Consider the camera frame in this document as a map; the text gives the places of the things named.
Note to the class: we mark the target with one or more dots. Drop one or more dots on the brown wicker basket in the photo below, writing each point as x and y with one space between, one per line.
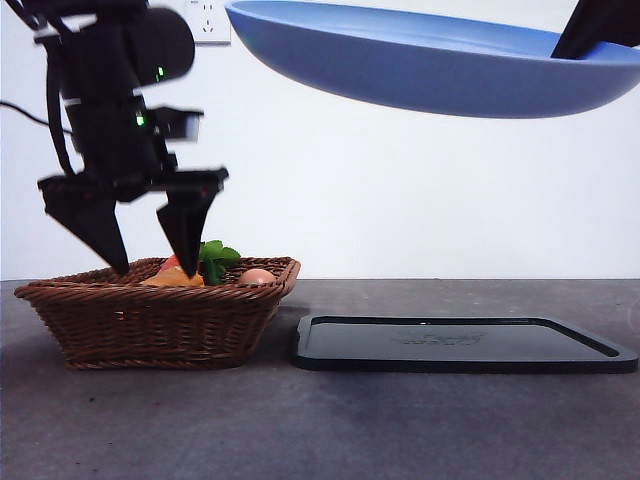
150 330

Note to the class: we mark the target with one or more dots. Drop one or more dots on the orange corn cob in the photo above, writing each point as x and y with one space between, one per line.
170 279

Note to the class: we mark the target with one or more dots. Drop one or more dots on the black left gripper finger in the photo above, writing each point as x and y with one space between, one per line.
187 225
90 220

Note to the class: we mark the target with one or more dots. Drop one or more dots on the carrot with green leaves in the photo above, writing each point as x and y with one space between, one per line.
220 255

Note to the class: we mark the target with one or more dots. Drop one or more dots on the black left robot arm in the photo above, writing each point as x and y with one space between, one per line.
100 55

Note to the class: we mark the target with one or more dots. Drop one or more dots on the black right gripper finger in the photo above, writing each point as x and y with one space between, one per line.
595 25

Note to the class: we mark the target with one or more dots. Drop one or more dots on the white wall socket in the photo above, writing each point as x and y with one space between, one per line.
212 30

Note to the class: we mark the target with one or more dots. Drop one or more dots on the brown egg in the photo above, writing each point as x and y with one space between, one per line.
257 276

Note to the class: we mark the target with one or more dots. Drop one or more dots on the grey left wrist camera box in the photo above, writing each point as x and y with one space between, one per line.
190 127

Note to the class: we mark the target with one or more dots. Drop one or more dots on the black rectangular tray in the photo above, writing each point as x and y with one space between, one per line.
450 350

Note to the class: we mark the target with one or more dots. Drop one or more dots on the blue round plate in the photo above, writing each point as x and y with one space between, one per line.
425 65

